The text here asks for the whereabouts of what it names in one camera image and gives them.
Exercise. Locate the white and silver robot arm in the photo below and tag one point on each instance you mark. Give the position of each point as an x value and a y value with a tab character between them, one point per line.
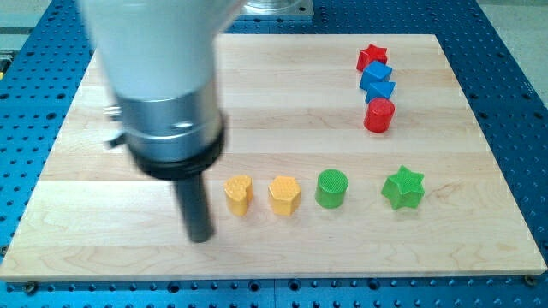
159	58

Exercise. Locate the yellow hexagon block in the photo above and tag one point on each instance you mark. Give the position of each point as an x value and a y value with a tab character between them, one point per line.
284	195

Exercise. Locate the yellow heart block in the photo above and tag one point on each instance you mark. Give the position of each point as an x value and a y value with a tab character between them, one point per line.
239	194

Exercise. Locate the green cylinder block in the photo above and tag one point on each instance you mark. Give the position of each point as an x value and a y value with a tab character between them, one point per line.
332	185

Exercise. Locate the light wooden board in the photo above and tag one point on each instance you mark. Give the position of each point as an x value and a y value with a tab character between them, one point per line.
294	108

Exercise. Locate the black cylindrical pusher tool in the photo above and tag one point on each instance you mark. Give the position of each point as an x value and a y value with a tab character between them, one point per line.
193	203

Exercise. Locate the red cylinder block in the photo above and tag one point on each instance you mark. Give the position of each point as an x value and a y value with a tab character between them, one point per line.
379	114

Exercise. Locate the blue triangle block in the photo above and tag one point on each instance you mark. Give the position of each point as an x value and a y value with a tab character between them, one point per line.
382	89

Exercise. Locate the blue cube block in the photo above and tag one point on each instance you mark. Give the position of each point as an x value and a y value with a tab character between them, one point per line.
374	72

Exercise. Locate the green star block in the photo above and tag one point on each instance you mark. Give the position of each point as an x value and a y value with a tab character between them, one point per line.
404	189

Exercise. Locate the red star block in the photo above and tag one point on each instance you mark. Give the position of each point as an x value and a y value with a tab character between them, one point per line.
371	53

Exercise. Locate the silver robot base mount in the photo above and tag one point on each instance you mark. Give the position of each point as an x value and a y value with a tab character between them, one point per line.
292	8

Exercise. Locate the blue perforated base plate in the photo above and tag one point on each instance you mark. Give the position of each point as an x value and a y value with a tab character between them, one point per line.
44	77

